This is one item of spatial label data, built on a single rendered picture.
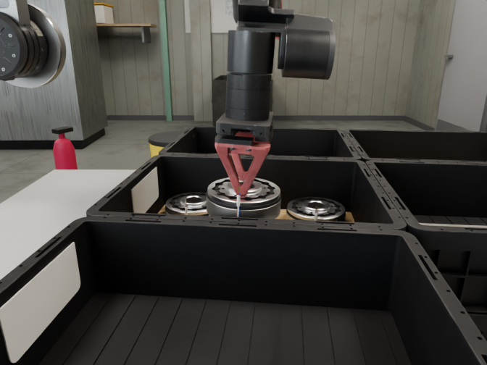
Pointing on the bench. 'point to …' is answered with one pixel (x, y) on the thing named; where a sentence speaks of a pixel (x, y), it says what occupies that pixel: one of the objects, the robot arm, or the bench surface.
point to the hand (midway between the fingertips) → (243, 182)
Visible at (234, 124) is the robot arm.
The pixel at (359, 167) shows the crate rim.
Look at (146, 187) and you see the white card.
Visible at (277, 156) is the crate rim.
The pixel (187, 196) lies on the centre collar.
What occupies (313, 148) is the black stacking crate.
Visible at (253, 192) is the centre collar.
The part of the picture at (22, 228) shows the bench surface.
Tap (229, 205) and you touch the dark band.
